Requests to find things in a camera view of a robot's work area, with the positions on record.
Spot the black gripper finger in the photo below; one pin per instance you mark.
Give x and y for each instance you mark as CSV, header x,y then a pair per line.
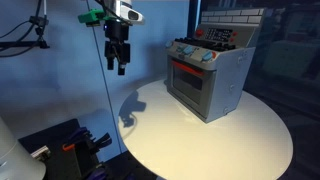
x,y
110,63
121,69

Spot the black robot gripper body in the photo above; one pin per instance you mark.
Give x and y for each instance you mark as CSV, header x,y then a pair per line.
x,y
116,46

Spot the blue stove knob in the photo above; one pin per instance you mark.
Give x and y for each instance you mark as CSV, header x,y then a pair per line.
x,y
180,48
188,50
169,44
207,56

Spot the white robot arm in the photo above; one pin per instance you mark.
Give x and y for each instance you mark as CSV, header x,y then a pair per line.
x,y
120,16

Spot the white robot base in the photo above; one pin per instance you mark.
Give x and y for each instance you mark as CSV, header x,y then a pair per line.
x,y
15,162

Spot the grey toy stove oven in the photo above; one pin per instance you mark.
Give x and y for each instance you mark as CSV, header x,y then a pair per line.
x,y
231,35

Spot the black pliers in rack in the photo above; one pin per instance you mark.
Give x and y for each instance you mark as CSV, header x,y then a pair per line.
x,y
102,142

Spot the red round timer dial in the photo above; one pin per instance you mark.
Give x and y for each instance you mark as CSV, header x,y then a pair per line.
x,y
199,32

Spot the round white table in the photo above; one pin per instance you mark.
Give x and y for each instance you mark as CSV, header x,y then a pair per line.
x,y
250,143

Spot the black tool rack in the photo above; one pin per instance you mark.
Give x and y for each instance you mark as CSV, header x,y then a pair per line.
x,y
73,164

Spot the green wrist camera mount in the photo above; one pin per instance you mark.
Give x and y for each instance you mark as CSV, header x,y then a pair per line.
x,y
92,18

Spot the red oven door handle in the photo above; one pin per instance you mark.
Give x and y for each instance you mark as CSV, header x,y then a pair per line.
x,y
187,69

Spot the purple handled pliers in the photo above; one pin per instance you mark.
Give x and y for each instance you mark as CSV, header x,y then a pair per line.
x,y
79,135

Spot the black camera on stand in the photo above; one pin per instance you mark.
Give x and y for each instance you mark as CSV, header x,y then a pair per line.
x,y
40,24

